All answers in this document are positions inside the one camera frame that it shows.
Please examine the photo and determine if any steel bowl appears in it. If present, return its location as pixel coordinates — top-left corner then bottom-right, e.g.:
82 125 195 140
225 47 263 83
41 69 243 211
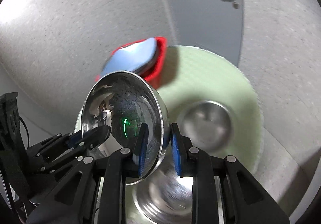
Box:
80 71 170 185
177 100 234 158

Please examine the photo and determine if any blue plate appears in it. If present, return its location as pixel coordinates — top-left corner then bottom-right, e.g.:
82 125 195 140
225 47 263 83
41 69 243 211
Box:
100 38 157 78

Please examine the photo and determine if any green checkered tablecloth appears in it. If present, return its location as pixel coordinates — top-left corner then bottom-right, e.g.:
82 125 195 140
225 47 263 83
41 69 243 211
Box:
73 45 264 224

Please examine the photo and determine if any red plastic bin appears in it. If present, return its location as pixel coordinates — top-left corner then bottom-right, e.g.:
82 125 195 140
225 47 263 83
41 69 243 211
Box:
95 37 167 89

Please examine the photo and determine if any large steel plate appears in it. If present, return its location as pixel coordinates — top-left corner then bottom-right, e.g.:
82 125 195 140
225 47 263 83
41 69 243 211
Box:
133 163 224 224

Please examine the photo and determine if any steel plate in bin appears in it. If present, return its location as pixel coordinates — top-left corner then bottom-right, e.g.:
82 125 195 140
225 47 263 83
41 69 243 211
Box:
134 46 159 75

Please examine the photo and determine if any grey door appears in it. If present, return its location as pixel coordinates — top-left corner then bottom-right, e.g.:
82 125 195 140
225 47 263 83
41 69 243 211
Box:
168 0 244 65

